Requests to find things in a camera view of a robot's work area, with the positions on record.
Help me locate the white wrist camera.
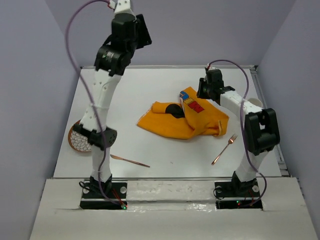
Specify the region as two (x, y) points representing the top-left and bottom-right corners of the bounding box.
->
(204, 64), (217, 72)
(108, 0), (134, 15)

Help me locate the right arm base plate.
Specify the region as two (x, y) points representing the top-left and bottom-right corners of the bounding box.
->
(212, 181), (263, 210)

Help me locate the white ceramic mug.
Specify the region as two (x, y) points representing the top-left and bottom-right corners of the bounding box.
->
(248, 98), (263, 108)

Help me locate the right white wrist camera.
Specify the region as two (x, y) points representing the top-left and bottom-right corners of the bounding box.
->
(204, 64), (217, 72)

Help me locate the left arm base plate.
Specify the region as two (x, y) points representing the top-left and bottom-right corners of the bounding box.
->
(79, 180), (128, 210)

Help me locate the copper fork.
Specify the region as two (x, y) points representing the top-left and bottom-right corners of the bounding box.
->
(211, 134), (238, 166)

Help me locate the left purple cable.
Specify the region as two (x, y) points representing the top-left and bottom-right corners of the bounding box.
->
(64, 0), (126, 208)

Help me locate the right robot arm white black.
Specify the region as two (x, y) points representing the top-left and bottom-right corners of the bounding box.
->
(197, 67), (280, 198)

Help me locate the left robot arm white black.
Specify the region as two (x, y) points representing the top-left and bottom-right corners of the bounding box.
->
(73, 13), (152, 198)

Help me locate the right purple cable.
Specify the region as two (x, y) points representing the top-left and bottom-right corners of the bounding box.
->
(208, 59), (268, 208)

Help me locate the aluminium rail front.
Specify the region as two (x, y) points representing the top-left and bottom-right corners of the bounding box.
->
(52, 174), (291, 182)

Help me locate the copper knife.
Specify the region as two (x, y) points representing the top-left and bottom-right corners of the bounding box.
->
(110, 154), (150, 168)

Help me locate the orange Mickey Mouse placemat cloth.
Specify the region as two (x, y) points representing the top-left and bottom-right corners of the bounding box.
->
(137, 86), (229, 140)

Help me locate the floral patterned plate copper rim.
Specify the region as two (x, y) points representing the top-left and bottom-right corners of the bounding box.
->
(67, 127), (92, 153)

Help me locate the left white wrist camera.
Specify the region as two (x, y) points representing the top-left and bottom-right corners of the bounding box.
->
(108, 0), (134, 15)

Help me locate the purple cable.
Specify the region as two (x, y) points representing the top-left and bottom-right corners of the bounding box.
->
(208, 59), (268, 208)
(64, 0), (126, 208)

